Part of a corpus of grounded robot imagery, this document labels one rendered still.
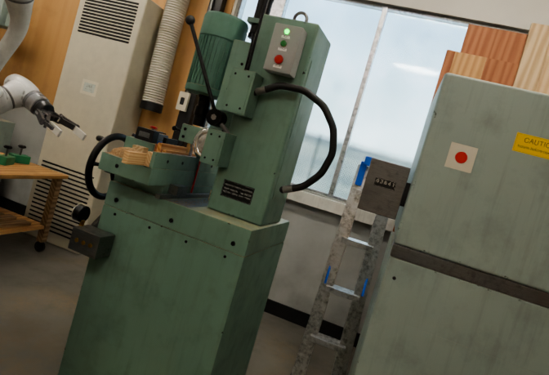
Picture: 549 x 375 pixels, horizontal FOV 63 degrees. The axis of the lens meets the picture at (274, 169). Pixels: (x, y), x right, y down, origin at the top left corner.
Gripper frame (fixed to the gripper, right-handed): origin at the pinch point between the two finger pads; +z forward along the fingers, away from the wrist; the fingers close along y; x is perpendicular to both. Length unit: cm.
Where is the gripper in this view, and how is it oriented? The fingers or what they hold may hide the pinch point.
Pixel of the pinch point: (71, 134)
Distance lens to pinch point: 203.4
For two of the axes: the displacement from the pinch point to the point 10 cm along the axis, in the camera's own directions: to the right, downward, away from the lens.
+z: 7.6, 5.9, -2.8
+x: -5.7, 8.0, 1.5
